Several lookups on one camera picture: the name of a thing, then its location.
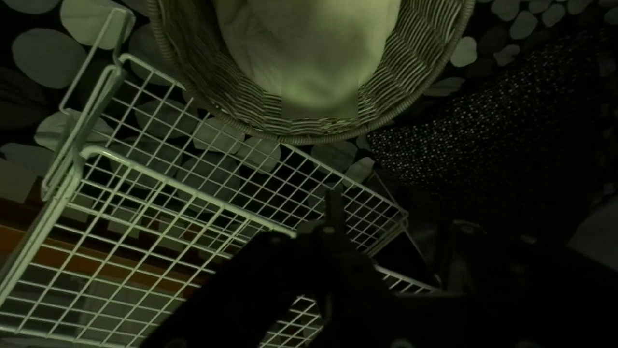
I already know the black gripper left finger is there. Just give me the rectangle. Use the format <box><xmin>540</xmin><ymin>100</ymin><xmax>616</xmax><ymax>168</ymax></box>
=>
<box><xmin>141</xmin><ymin>226</ymin><xmax>336</xmax><ymax>348</ymax></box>

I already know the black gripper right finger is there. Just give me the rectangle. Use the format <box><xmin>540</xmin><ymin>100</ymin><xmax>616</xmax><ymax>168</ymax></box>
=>
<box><xmin>359</xmin><ymin>216</ymin><xmax>618</xmax><ymax>348</ymax></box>

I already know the white pillowcase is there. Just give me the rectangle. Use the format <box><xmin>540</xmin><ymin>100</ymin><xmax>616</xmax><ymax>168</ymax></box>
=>
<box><xmin>212</xmin><ymin>0</ymin><xmax>403</xmax><ymax>110</ymax></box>

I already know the woven wicker basket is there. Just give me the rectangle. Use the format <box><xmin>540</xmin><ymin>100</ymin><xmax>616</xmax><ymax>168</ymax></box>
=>
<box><xmin>143</xmin><ymin>0</ymin><xmax>479</xmax><ymax>146</ymax></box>

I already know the black grey dotted bedspread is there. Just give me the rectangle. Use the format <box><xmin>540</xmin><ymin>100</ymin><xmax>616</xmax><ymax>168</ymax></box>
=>
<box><xmin>0</xmin><ymin>0</ymin><xmax>618</xmax><ymax>276</ymax></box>

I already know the white wire rack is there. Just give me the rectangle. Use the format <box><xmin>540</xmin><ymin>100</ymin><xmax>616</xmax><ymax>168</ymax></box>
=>
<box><xmin>0</xmin><ymin>5</ymin><xmax>440</xmax><ymax>348</ymax></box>

